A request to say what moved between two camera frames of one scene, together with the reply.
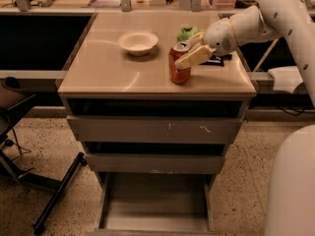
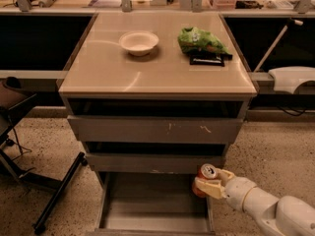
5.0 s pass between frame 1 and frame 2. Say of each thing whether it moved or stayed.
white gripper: moved
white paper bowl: stayed
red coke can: moved
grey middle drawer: stayed
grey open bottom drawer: stayed
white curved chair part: stayed
